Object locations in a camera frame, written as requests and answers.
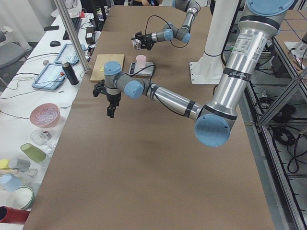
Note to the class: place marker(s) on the green rimmed white bowl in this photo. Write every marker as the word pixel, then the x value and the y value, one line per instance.
pixel 21 198

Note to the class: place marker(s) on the light blue cup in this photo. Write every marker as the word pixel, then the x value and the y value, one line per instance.
pixel 10 182

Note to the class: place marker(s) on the wine glass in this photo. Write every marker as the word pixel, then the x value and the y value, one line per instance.
pixel 41 138

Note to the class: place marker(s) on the digital kitchen scale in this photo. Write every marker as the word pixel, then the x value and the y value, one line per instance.
pixel 147 71

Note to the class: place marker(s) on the teach pendant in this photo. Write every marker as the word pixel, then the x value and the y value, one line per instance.
pixel 50 78
pixel 67 53

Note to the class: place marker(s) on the yellow cup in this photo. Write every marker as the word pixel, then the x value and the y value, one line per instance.
pixel 4 164

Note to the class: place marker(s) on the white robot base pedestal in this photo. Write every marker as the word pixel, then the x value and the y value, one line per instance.
pixel 209 68

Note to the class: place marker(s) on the red cylinder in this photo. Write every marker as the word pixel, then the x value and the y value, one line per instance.
pixel 12 215

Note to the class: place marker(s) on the grey cup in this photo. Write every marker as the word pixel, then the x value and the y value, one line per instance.
pixel 19 164

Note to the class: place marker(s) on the aluminium frame post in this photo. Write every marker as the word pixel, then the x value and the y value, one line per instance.
pixel 63 12

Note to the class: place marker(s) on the pink bowl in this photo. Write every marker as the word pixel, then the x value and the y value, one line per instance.
pixel 45 116

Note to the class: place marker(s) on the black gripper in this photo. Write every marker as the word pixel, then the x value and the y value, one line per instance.
pixel 149 38
pixel 113 99

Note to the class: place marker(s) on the green cup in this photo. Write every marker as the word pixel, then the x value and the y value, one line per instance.
pixel 34 153

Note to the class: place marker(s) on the teach pendant far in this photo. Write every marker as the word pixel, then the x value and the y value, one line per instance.
pixel 67 53

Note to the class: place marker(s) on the teach pendant near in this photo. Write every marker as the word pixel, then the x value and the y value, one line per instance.
pixel 50 78

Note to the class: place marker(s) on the bamboo cutting board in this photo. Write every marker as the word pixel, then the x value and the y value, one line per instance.
pixel 99 65

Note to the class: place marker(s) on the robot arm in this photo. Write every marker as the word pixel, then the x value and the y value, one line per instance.
pixel 169 31
pixel 261 19

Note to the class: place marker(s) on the pink plastic cup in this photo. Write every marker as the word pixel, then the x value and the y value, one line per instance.
pixel 141 61

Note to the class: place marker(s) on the glass sauce bottle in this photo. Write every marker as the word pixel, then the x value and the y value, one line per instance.
pixel 136 43

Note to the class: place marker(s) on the black smartphone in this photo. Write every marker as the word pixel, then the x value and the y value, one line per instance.
pixel 51 28

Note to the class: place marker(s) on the black water bottle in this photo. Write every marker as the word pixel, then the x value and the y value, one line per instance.
pixel 69 72

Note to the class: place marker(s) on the black computer mouse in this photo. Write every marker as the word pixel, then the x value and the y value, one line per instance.
pixel 55 43

